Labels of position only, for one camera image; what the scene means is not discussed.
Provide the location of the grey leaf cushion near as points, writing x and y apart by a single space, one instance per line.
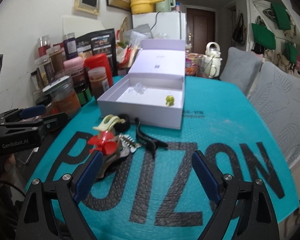
275 95

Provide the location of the brown sauce jar clear lid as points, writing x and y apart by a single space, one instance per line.
98 81

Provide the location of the clear plastic hair clip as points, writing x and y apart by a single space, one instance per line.
138 89

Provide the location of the wall intercom panel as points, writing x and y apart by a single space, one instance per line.
88 6

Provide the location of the green tote bag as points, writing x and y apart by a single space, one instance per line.
263 36

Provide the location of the white comb hair clip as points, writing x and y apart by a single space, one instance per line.
129 142

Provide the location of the lilac gift box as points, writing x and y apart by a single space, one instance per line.
160 66

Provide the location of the white teapot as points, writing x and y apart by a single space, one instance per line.
212 60

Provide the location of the dark purple jar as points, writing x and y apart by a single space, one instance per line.
69 43

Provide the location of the green label black jar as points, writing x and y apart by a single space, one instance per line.
83 93

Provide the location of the red cylindrical canister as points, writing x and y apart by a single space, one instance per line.
98 61

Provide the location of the pale green kettle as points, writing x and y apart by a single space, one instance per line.
165 5

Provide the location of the cream claw hair clip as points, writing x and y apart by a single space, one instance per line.
108 123

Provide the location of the grey leaf cushion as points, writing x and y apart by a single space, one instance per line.
241 69
275 95

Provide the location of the white mini fridge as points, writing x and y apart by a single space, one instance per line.
172 24

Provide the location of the pink lid jar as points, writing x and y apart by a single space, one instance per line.
75 69

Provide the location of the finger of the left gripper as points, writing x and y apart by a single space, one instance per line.
18 114
41 125

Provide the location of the yellow green lollipop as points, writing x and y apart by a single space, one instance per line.
169 100

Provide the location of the teal bubble mat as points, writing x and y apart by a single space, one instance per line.
160 197

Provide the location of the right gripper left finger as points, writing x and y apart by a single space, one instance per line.
37 218

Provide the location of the black banana hair clip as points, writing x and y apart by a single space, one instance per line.
151 144

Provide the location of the dark entrance door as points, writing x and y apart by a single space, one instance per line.
201 29

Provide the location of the large jar grey lid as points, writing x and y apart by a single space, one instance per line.
64 96

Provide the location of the grey leaf cushion far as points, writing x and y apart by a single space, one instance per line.
241 69

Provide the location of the yellow pot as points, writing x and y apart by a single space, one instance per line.
143 6

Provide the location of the black snack bag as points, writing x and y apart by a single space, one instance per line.
102 41

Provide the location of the red white snack bag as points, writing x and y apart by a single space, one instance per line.
127 57

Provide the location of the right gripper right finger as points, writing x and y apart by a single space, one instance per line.
257 219

